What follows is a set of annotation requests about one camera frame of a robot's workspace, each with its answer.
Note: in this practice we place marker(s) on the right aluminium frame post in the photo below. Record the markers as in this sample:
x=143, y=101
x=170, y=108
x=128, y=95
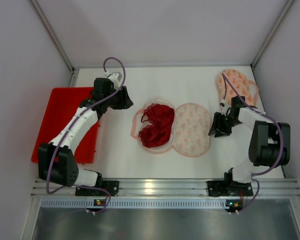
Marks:
x=287, y=7

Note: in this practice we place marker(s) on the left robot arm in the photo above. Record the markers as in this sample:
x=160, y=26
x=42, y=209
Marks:
x=56, y=160

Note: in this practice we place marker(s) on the red plastic bin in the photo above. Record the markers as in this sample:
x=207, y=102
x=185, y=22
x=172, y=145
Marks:
x=61, y=107

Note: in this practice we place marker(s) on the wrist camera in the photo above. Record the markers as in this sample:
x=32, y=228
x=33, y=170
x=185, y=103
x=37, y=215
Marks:
x=225, y=108
x=113, y=76

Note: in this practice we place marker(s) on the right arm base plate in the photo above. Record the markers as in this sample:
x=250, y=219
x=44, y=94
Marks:
x=223, y=188

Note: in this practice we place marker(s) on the dark red bra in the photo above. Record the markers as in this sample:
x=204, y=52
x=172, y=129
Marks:
x=159, y=119

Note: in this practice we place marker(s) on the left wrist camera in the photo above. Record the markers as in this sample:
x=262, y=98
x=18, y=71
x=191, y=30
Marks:
x=113, y=76

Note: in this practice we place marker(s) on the aluminium frame post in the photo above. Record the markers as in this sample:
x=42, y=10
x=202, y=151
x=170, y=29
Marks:
x=287, y=7
x=51, y=33

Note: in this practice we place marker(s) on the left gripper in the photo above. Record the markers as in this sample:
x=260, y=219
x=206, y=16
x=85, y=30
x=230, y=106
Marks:
x=120, y=97

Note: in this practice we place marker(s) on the perforated cable duct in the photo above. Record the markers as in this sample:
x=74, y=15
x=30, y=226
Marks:
x=142, y=203

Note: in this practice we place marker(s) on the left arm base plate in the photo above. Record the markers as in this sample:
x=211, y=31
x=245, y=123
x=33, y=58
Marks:
x=111, y=186

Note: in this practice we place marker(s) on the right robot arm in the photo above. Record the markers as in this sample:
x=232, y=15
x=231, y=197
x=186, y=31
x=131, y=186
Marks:
x=270, y=146

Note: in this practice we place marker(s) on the left aluminium frame post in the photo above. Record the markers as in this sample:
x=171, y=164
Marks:
x=51, y=33

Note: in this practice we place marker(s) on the aluminium front rail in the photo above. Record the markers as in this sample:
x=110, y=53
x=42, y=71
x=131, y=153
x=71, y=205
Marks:
x=269, y=188

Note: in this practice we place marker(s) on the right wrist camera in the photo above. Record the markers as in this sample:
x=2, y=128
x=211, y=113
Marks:
x=225, y=108

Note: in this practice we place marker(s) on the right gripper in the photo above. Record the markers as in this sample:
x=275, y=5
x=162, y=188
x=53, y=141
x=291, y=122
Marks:
x=221, y=124

